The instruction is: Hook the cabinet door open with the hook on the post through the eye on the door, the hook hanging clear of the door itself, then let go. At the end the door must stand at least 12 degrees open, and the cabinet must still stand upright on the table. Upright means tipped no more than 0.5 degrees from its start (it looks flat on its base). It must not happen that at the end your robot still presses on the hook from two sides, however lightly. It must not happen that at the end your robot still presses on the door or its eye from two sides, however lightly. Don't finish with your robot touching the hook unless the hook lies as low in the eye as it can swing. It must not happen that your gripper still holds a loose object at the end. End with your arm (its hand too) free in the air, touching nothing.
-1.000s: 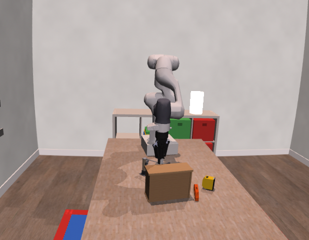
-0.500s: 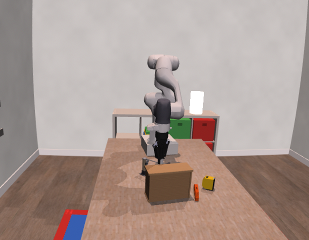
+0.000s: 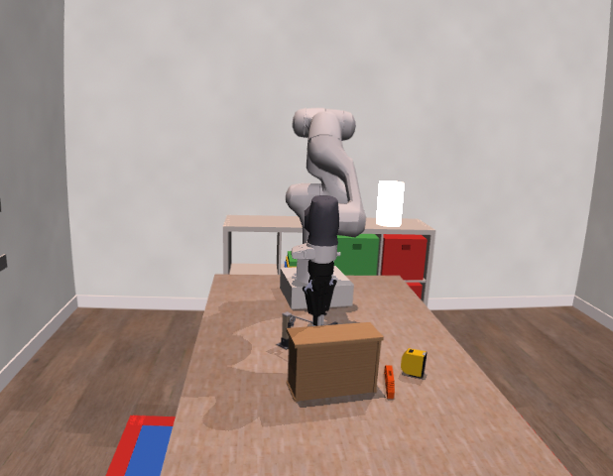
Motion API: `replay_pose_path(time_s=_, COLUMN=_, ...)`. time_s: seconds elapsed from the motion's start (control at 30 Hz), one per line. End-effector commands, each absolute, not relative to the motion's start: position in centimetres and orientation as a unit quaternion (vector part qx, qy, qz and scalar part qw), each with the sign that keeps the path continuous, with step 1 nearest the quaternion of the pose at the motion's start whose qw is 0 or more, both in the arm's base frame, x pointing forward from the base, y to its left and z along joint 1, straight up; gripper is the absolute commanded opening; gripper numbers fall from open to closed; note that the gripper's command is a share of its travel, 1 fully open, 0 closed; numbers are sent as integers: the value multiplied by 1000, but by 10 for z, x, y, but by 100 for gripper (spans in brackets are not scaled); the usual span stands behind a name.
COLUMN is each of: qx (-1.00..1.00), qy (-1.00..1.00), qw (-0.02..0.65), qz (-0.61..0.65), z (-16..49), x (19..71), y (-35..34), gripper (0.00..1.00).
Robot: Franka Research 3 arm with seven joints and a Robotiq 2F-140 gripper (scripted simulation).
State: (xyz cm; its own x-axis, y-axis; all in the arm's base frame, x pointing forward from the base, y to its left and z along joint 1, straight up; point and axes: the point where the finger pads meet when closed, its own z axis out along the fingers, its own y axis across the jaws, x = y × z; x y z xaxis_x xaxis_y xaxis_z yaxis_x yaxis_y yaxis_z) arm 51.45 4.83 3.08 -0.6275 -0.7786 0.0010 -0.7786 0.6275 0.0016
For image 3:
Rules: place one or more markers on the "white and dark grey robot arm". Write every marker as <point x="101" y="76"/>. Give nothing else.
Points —
<point x="327" y="161"/>

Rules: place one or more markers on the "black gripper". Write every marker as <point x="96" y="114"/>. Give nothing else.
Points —
<point x="316" y="298"/>

